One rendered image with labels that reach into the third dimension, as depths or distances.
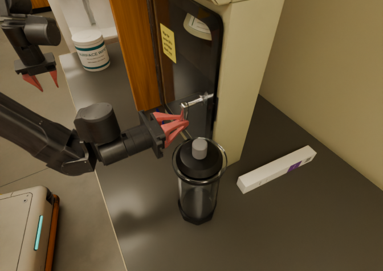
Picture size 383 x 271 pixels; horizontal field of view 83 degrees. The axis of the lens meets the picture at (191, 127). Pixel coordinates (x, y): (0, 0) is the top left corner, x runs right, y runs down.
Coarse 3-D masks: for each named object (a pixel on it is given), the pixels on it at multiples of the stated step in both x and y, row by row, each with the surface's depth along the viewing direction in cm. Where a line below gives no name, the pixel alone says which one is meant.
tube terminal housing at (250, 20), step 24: (240, 0) 31; (264, 0) 34; (240, 24) 34; (264, 24) 37; (240, 48) 37; (264, 48) 41; (240, 72) 42; (240, 96) 47; (216, 120) 49; (240, 120) 53; (240, 144) 62
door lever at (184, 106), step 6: (198, 96) 49; (186, 102) 47; (192, 102) 48; (198, 102) 48; (180, 108) 47; (186, 108) 47; (180, 114) 50; (186, 114) 49; (180, 120) 51; (186, 120) 51
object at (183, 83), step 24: (168, 0) 45; (192, 0) 38; (168, 24) 49; (192, 24) 40; (216, 24) 34; (192, 48) 44; (216, 48) 36; (168, 72) 61; (192, 72) 48; (216, 72) 39; (168, 96) 69; (192, 96) 52; (216, 96) 44; (192, 120) 58
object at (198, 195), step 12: (180, 144) 44; (216, 144) 44; (180, 180) 44; (192, 180) 39; (204, 180) 39; (180, 192) 48; (192, 192) 44; (204, 192) 43; (216, 192) 48; (180, 204) 55; (192, 204) 48; (204, 204) 48; (192, 216) 53; (204, 216) 53
